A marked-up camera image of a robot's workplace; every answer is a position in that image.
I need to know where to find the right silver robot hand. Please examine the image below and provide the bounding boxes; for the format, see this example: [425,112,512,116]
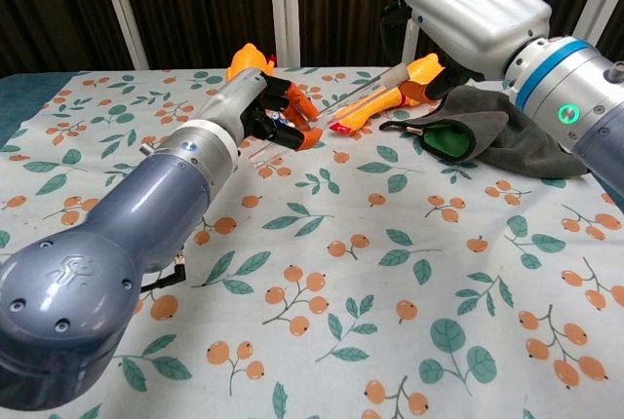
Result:
[370,0,553,107]

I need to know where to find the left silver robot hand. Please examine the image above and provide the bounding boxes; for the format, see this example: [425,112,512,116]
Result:
[202,70,324,153]

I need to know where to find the transparent glass test tube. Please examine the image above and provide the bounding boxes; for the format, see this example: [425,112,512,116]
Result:
[238,67,409,170]

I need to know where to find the yellow rubber chicken toy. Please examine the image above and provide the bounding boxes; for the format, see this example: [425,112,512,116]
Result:
[226,42,279,87]
[328,53,445,135]

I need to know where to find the grey microfibre cloth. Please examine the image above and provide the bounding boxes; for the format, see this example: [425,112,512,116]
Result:
[378,85,594,179]

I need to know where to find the floral patterned tablecloth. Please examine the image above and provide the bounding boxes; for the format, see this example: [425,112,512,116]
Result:
[0,66,624,419]

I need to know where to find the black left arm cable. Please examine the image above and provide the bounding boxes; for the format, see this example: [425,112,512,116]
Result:
[139,251,189,293]

